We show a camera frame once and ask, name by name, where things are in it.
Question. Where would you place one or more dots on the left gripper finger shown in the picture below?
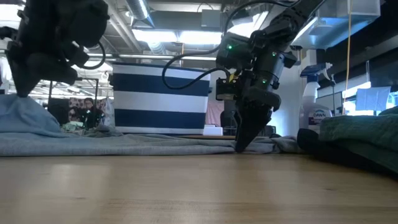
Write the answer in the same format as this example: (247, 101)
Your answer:
(34, 81)

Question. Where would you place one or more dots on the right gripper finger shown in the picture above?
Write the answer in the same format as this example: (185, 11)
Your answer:
(252, 124)

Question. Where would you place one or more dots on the black garment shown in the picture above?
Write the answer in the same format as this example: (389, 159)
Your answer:
(311, 141)

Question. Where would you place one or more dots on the grey brown garment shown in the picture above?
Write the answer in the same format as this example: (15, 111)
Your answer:
(124, 144)

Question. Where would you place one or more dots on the dark green garment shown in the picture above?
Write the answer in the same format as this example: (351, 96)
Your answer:
(367, 133)

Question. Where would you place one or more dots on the navy white striped fabric bin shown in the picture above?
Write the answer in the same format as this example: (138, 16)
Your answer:
(161, 84)

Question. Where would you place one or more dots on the white cardboard box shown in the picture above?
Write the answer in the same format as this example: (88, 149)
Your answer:
(213, 130)

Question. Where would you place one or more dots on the pink cloth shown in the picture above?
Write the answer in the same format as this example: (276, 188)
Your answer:
(214, 112)

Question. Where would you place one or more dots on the person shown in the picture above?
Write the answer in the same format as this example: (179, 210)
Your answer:
(74, 115)
(90, 112)

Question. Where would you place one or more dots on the clear spray bottle blue trigger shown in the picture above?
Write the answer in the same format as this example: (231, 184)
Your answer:
(312, 115)

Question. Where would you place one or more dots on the teal patterned bag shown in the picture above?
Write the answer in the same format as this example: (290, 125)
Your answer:
(73, 126)

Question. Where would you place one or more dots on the white patterned board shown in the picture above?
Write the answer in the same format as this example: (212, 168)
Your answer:
(109, 113)

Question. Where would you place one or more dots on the grey ceiling box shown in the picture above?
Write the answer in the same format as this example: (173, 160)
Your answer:
(211, 18)

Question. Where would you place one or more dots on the white paper sheet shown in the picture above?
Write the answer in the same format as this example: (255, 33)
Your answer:
(373, 98)

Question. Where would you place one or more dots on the black background rig frame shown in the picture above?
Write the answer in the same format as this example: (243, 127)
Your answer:
(50, 90)

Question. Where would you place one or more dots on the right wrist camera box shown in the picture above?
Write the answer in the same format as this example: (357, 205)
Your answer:
(227, 90)

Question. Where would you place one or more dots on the rectangular ceiling duct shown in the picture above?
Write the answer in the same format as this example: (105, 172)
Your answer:
(335, 28)

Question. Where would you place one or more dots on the silver round duct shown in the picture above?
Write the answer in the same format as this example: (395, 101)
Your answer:
(140, 9)

